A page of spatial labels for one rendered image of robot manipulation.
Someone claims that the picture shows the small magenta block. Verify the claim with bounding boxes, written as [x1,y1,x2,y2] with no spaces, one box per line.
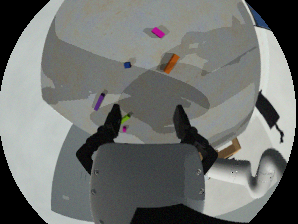
[151,27,165,38]

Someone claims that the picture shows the lime green rod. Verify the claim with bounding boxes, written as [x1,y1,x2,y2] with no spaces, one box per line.
[121,114,131,124]

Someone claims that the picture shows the purple rod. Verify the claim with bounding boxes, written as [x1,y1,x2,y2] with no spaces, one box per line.
[94,93,105,111]

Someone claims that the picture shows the orange rectangular block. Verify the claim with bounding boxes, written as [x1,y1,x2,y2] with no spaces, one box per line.
[163,54,180,74]

